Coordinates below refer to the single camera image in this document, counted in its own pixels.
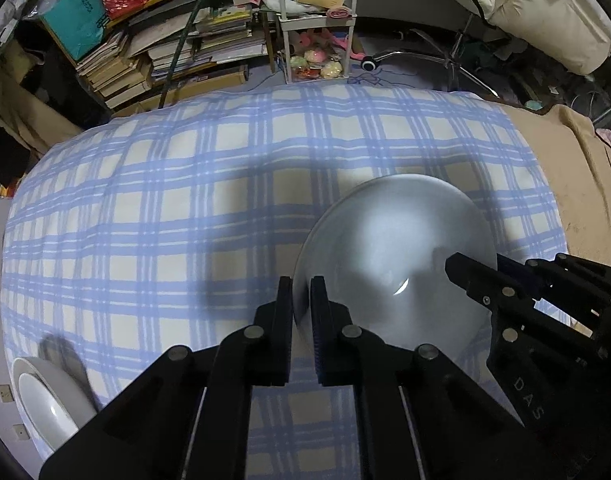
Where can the beige flower blanket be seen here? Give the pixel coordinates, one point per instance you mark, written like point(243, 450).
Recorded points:
point(585, 185)

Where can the bag of pastel plush balls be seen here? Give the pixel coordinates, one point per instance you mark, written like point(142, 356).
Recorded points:
point(315, 62)

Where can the blue plaid blanket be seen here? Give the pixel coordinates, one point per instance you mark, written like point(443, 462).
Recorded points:
point(160, 185)

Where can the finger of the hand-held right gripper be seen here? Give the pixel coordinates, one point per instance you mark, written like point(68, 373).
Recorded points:
point(485, 280)
point(575, 280)

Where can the long cardboard box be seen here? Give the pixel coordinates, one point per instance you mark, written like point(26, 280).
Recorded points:
point(205, 80)

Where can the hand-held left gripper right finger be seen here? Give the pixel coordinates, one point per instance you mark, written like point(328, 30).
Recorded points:
point(317, 335)

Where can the stack of books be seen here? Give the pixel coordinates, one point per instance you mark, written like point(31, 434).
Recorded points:
point(135, 60)

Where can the teal box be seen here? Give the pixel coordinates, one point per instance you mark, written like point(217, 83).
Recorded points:
point(73, 15)

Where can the medium white cherry plate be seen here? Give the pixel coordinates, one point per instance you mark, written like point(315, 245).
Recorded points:
point(45, 410)

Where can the white shelf rack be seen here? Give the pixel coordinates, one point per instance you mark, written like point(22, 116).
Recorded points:
point(315, 21)

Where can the office chair base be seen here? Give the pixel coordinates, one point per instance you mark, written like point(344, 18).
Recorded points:
point(453, 57)

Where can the white wall socket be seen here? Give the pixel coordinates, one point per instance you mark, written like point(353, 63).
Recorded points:
point(19, 432)
point(4, 393)

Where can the large white cherry plate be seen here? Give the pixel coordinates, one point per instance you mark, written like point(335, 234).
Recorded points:
point(80, 400)

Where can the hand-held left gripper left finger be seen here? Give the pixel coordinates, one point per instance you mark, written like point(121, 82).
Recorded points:
point(284, 335)

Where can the green pole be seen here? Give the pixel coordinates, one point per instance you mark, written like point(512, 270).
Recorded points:
point(185, 35)

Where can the brown cardboard sheet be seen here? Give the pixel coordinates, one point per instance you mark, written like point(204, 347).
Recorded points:
point(30, 120)

